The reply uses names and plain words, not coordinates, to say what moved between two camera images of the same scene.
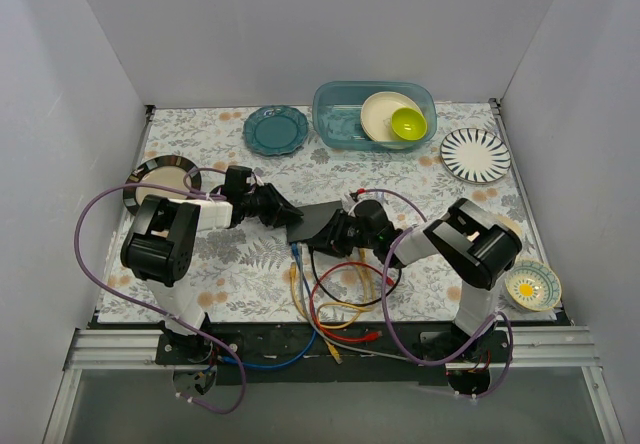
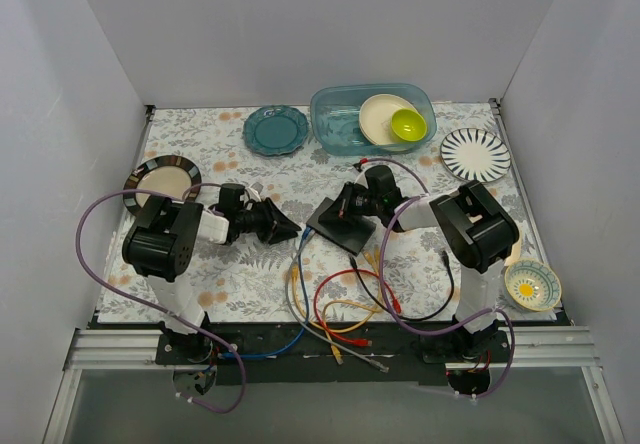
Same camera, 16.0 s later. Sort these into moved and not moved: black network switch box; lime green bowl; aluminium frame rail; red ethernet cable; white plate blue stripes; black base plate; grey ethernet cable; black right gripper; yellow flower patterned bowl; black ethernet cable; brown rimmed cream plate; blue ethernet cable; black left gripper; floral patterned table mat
Moved: blue ethernet cable; black right gripper; black left gripper; black network switch box; black ethernet cable; red ethernet cable; grey ethernet cable
Not moved: brown rimmed cream plate; floral patterned table mat; yellow flower patterned bowl; white plate blue stripes; lime green bowl; aluminium frame rail; black base plate
